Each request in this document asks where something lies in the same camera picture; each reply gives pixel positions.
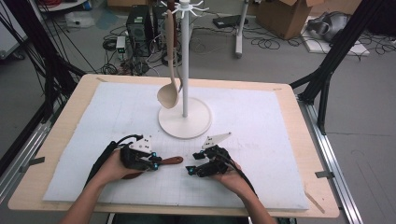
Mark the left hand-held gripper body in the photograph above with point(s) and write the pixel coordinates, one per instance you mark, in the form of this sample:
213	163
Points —
135	155

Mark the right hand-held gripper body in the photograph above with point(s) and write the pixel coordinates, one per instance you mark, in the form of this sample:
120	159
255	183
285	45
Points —
216	166

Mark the brown wooden spoon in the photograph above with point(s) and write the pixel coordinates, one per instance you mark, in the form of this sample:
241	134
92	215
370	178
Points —
172	160

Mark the beige ladle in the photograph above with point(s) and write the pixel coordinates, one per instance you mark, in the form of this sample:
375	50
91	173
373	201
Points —
168	95

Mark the white utensil rack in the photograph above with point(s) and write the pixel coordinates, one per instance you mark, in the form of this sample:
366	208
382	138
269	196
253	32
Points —
185	77

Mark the person's right hand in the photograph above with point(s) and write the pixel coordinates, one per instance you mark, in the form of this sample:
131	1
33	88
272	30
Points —
235	182

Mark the person's left hand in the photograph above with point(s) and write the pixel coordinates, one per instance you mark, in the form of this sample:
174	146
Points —
112	169

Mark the white grid mat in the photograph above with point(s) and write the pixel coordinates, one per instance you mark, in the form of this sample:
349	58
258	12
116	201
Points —
249	124

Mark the light wooden table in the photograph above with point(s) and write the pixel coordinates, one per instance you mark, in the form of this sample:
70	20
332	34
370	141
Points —
84	90

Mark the thin wooden stick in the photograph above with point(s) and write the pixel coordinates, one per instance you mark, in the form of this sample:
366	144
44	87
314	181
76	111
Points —
314	202

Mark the small white box device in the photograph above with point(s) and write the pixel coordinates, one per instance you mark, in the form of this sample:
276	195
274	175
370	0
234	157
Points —
120	43

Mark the large black computer tower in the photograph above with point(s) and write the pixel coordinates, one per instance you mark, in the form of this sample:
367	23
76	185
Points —
138	31

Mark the slim black computer tower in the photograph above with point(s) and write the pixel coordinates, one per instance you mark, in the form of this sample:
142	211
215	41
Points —
159	28

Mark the white stand pole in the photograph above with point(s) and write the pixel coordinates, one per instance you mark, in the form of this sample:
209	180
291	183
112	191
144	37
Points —
241	31

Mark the flat black device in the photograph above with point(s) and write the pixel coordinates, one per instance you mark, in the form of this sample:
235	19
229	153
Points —
229	21

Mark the clear plastic bag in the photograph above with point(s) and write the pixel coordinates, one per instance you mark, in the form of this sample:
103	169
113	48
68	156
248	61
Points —
79	20

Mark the open cardboard box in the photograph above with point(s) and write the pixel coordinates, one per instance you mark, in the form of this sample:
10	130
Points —
286	18

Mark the round white table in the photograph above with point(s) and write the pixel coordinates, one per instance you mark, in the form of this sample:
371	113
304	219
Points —
62	4

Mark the grey headset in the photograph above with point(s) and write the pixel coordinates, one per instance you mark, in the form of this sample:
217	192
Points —
331	26

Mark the white foam board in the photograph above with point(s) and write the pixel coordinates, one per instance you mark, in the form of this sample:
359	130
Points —
358	49

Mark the grey metal bracket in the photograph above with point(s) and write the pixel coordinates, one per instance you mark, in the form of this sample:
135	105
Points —
32	163
325	174

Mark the aluminium rail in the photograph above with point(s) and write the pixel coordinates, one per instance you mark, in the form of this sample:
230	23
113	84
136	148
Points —
330	155
21	155

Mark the black frame struts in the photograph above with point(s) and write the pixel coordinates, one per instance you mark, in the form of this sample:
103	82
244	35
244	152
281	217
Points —
327	68

